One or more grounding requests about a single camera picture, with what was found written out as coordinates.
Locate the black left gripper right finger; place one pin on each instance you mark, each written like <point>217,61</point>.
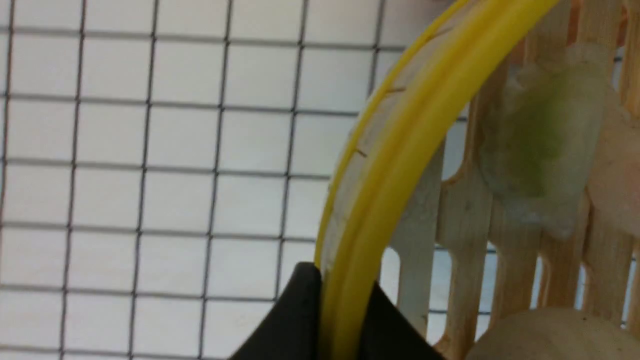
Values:
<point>387,335</point>

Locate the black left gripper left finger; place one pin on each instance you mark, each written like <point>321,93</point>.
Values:
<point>289,331</point>

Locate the yellow bamboo steamer basket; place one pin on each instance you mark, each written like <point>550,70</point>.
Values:
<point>409,180</point>

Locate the round white bun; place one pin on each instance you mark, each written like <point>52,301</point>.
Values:
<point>554,333</point>

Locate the green dumpling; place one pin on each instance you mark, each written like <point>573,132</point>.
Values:
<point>539,140</point>

